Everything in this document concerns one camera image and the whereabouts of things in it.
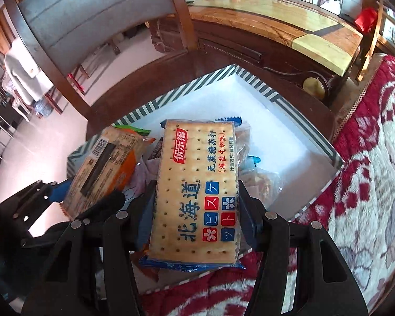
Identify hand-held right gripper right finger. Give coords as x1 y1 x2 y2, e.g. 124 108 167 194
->
239 184 370 316

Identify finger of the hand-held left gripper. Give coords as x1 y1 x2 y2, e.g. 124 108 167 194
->
21 189 126 249
0 179 73 229

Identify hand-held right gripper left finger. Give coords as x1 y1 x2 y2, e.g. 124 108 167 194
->
20 180 158 316

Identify orange snack packet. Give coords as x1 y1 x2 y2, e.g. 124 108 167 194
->
60 128 155 219

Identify clear zip bag brown snacks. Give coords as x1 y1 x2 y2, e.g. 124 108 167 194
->
235 123 285 211

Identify blue white snack packet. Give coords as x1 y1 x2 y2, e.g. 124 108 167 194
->
245 154 263 172

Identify blue edged cracker packet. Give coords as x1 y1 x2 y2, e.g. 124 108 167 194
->
139 115 248 272

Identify green black snack packet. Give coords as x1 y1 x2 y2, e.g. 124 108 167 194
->
112 122 152 136

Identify green white striped box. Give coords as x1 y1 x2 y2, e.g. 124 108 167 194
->
67 64 345 295

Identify metal rack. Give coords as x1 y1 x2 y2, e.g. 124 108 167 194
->
0 84 18 162

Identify white cloth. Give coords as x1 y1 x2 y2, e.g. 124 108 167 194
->
3 38 55 106

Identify floral fleece blanket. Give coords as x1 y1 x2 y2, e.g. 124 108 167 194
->
140 54 395 316

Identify wooden chair grey cushion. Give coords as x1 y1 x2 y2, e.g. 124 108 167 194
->
2 0 338 159

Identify marble top wooden table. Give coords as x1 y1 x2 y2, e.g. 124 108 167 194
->
150 0 364 106

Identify wooden shelf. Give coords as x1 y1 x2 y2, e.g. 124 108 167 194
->
355 0 395 83

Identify red cloth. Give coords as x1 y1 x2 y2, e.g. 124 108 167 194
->
355 7 378 33

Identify wedding photo frame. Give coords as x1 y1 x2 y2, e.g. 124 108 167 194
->
318 0 344 15

